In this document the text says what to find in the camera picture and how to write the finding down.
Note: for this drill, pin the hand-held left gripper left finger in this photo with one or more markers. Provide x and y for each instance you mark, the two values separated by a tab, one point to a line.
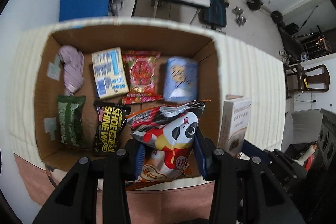
140	158

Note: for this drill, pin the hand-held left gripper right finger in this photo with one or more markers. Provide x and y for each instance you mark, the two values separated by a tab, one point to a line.
200	158

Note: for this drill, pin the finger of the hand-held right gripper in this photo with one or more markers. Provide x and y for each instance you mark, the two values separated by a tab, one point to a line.
252	149

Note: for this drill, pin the white carton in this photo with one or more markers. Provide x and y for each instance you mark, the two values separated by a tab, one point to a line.
233	121

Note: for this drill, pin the panda print snack packet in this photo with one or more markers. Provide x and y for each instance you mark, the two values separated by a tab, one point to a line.
170	134

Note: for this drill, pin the black shoe wipes packet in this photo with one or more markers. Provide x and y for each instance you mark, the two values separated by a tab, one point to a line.
109	127

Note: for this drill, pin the green wipes packet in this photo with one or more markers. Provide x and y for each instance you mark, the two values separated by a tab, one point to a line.
69	121

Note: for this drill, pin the red snack packet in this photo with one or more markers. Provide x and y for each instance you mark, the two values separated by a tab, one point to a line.
141	74

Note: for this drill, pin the blue cat print tissue pack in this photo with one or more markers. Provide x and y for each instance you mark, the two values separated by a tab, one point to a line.
179	77

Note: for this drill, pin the yellow blue-labelled box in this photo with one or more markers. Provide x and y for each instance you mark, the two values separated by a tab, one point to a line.
109	71

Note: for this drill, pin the purple socks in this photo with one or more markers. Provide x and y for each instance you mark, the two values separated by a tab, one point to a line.
72	69

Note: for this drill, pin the cardboard box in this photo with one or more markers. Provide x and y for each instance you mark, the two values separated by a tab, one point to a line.
249	69
131	35

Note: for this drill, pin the white goose plush toy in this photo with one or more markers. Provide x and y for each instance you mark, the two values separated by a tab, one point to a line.
305	155

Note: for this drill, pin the red plastic bag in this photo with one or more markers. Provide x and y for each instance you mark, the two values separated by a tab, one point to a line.
310	162

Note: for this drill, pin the pink blanket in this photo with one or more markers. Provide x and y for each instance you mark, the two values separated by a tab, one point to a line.
157	203

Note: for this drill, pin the dark wooden chair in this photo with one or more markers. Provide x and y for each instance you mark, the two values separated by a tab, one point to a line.
315	79

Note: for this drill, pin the black kick scooter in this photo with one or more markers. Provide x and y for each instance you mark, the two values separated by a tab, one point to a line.
311	33

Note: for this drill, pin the chrome dumbbell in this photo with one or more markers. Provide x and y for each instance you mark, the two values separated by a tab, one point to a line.
237	11
241	20

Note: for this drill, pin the black weight bench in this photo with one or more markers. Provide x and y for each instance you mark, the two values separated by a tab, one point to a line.
216	11

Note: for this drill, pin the short barbell with black plates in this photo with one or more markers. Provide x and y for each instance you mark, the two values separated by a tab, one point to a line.
254	2

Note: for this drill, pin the chrome weight set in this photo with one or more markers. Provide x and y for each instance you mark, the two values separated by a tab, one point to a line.
118	1

